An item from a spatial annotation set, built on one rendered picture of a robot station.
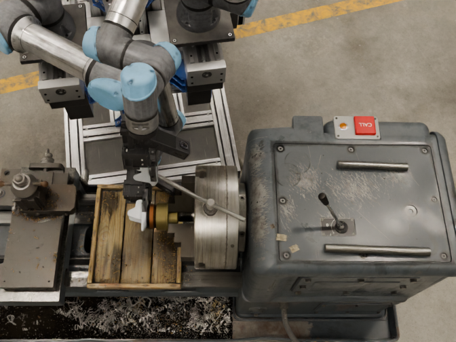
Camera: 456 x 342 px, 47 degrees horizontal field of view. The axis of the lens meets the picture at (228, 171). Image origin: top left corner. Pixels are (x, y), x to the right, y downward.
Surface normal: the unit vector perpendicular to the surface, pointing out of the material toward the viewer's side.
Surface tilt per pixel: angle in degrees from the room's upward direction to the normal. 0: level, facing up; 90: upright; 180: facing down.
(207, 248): 52
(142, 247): 0
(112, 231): 0
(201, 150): 0
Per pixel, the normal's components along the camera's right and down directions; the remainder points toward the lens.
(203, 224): 0.04, 0.05
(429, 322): 0.04, -0.41
